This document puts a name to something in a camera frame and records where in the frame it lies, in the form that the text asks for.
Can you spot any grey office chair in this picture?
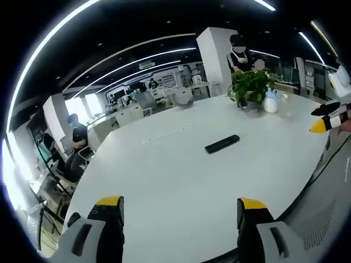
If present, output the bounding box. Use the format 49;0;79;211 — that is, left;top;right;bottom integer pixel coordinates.
174;88;194;106

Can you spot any black remote control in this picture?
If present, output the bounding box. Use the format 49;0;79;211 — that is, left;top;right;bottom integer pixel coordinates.
205;134;241;155

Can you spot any white square pillar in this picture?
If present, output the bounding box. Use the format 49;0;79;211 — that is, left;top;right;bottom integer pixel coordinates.
195;26;239;97

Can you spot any white spray bottle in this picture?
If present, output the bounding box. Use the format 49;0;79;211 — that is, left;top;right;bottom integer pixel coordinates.
263;88;279;113

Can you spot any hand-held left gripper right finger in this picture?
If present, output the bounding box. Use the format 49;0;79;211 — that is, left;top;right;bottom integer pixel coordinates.
236;197;302;263

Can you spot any green potted plant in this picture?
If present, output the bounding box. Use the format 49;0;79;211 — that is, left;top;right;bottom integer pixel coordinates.
228;69;276;108

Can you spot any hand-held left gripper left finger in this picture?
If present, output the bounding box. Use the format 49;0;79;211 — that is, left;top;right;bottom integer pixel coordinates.
50;195;126;263

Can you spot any black office chair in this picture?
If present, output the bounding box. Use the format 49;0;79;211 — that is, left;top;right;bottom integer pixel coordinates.
52;145;95;190

